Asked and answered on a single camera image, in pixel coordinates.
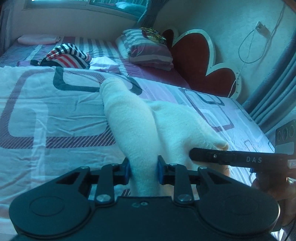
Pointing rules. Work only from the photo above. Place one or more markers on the pink white patterned blanket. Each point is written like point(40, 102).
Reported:
point(46, 111)

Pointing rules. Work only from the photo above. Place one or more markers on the striped bed sheet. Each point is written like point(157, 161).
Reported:
point(97, 45)

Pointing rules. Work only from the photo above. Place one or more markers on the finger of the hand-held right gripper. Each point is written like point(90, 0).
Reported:
point(231, 158)

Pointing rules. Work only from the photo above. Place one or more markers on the window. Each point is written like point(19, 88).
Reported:
point(69, 3)

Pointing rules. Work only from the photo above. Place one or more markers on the red heart-shaped headboard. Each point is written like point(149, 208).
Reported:
point(194, 58)

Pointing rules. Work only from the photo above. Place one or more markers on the white wall socket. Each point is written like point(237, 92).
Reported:
point(261, 27)

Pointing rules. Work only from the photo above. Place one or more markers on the cream knit sweater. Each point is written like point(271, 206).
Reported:
point(134, 129)

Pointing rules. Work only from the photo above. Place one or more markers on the teal folded blanket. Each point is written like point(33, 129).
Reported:
point(129, 7)

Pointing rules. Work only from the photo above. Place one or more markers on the grey window curtain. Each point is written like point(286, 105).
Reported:
point(150, 11)

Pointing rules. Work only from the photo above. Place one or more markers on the red navy striped garment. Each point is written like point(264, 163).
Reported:
point(64, 56)

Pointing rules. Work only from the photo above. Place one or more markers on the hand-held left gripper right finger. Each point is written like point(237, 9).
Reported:
point(159, 170)

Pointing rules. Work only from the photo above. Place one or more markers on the pink pillow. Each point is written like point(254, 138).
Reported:
point(37, 39)

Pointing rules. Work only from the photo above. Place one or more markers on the white cloth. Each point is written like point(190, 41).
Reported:
point(104, 64)

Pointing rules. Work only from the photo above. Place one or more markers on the blue grey curtain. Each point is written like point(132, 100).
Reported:
point(275, 97)

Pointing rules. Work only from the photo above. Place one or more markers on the striped pillow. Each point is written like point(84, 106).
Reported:
point(148, 52)
point(159, 66)

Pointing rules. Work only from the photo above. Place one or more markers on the gold patterned bag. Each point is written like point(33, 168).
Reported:
point(153, 34)

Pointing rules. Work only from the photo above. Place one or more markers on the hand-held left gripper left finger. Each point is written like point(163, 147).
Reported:
point(126, 172)

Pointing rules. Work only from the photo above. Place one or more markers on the person's right hand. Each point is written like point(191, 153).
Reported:
point(272, 183)

